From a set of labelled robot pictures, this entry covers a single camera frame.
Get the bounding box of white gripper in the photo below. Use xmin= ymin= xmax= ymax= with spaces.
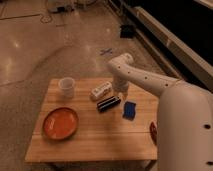
xmin=113 ymin=80 xmax=129 ymax=100

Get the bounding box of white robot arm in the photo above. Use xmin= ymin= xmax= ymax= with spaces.
xmin=108 ymin=53 xmax=213 ymax=171

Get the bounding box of white ceramic cup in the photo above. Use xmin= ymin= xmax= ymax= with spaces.
xmin=58 ymin=77 xmax=75 ymax=98

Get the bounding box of blue sponge block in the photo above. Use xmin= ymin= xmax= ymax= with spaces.
xmin=123 ymin=101 xmax=136 ymax=120

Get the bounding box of wooden table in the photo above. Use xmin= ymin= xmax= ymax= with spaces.
xmin=25 ymin=78 xmax=158 ymax=163

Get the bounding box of dark red chili pepper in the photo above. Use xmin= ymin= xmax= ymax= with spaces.
xmin=149 ymin=122 xmax=157 ymax=145

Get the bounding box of black box on floor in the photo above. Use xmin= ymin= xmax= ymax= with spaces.
xmin=120 ymin=25 xmax=135 ymax=38

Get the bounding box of orange plate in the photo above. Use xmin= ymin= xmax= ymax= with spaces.
xmin=42 ymin=107 xmax=79 ymax=140

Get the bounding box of white equipment base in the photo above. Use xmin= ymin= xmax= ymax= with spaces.
xmin=45 ymin=0 xmax=97 ymax=13

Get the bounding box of long metal rail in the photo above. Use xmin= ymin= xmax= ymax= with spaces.
xmin=106 ymin=0 xmax=213 ymax=93

